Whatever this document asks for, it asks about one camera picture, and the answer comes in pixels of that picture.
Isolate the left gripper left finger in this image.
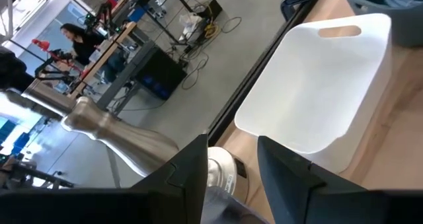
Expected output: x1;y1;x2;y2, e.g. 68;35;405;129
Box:
132;133;210;224

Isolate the white plastic bag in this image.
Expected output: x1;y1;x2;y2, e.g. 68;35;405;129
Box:
179;12;203;42

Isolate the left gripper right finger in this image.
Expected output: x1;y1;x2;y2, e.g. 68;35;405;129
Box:
256;135;375;224

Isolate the wooden background desk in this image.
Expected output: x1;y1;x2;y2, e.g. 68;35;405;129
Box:
67;20;156;111

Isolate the black computer case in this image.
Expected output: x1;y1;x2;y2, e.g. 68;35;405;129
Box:
134;48;188;101

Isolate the dark teal storage bin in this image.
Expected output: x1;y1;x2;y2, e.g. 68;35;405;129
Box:
340;0;423;48

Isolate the red desk lamp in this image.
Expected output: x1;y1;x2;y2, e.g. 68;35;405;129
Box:
31;38;51;52

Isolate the white storage bin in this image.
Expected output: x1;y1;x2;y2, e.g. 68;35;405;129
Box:
233;13;393;174

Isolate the black floor box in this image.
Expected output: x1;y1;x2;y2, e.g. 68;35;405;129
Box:
197;0;223;22

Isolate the white shade silver table lamp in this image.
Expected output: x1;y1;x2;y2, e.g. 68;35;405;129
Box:
0;87;239;198

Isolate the yellow floor cable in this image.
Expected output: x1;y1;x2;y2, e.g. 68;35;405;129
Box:
203;21;220;39

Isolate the person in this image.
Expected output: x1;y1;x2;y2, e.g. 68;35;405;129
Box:
59;22;107;66

